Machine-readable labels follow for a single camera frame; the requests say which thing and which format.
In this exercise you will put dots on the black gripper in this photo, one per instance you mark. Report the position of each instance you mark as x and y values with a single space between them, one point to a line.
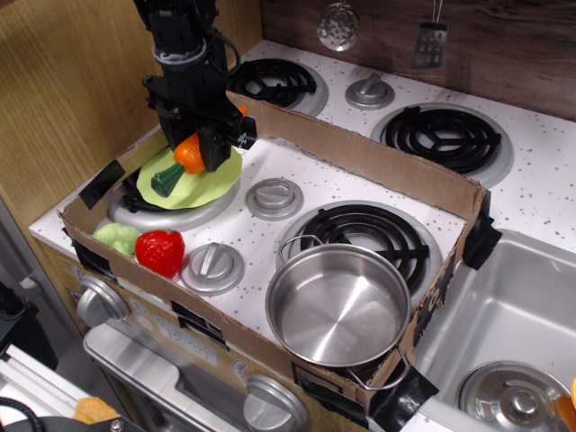
186 96

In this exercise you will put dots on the orange toy carrot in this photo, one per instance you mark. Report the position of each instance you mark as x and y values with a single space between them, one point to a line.
187 160

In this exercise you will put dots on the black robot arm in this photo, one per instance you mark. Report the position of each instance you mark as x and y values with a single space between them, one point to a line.
183 31

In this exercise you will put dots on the light green plate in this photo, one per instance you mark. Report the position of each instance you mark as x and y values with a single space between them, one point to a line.
190 191

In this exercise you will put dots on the black burner back left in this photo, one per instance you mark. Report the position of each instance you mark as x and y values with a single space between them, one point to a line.
288 84

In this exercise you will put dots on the black burner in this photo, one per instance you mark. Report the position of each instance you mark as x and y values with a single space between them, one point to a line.
459 138
288 84
127 207
390 233

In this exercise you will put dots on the black burner front left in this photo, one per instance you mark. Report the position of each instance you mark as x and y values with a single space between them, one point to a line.
127 207

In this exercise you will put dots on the grey stove knob middle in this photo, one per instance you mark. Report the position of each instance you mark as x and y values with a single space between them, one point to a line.
274 199

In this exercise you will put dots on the grey stove knob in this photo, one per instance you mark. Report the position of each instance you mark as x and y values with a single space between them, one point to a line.
212 269
274 199
370 94

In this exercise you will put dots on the red toy strawberry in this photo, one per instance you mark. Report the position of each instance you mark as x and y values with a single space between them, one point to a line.
161 251

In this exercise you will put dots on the light green toy vegetable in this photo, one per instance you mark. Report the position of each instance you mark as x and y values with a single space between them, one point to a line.
121 238

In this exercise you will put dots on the grey stove knob front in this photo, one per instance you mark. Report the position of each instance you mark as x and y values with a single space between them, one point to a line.
212 269

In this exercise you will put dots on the hanging metal strainer spoon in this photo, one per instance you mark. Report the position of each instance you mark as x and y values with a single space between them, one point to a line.
338 26

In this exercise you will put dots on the grey stove knob back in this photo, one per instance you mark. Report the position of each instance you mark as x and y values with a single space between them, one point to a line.
370 94

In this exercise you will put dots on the grey oven knob left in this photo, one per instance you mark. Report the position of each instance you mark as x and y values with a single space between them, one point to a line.
99 303

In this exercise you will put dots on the grey oven knob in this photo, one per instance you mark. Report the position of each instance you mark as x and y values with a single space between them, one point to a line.
99 303
269 406

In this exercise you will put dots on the black burner front right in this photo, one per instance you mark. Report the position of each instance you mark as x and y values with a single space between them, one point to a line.
390 233

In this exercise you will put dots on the stainless steel pot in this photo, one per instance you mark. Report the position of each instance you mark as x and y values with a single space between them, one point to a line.
340 306

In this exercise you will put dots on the hanging metal spatula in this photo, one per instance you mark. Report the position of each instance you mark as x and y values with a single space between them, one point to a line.
430 46

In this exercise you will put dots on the silver oven door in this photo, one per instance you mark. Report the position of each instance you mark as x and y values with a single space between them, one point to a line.
170 393

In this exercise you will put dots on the black burner back right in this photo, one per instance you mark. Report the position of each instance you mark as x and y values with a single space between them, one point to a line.
459 138

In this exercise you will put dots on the grey oven knob right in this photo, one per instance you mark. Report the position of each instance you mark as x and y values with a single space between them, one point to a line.
269 406

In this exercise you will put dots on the orange object bottom left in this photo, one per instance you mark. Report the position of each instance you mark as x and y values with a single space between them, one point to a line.
92 410

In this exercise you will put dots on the cardboard fence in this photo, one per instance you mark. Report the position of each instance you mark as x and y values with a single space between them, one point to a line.
330 165

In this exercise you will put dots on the silver sink basin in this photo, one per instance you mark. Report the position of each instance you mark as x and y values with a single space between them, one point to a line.
519 306

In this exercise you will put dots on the steel pot lid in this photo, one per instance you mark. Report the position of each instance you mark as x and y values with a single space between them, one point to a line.
508 396

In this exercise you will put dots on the orange object in sink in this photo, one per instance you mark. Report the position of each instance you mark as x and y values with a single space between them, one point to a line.
562 408

